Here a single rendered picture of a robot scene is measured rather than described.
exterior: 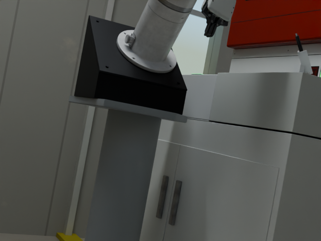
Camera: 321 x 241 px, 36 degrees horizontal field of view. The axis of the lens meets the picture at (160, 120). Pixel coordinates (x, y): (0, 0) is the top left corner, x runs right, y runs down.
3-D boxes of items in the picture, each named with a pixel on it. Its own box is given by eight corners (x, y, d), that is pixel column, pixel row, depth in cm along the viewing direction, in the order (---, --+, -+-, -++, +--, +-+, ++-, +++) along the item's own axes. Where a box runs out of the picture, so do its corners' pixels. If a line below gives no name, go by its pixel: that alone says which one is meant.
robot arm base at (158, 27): (123, 66, 137) (150, 10, 127) (111, 27, 150) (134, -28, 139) (182, 78, 146) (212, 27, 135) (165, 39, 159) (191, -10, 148)
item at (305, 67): (301, 93, 164) (308, 53, 164) (310, 93, 160) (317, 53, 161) (287, 90, 161) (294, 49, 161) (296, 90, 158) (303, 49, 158)
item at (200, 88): (150, 113, 202) (156, 79, 202) (233, 125, 154) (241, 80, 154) (130, 109, 197) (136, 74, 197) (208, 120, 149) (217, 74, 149)
